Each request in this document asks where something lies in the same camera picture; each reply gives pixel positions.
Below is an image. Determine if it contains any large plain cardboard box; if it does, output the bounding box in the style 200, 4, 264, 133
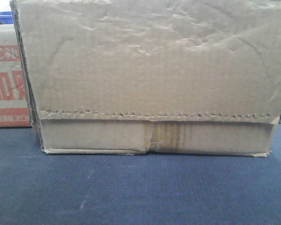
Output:
10, 0, 281, 157

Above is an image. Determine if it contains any cardboard box with red print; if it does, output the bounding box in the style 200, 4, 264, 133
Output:
0, 24, 31, 127

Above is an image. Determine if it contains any blue cloth mat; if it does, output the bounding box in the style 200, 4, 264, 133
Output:
0, 125, 281, 225

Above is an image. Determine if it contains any blue plastic bin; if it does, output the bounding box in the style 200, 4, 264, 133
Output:
0, 0, 14, 24

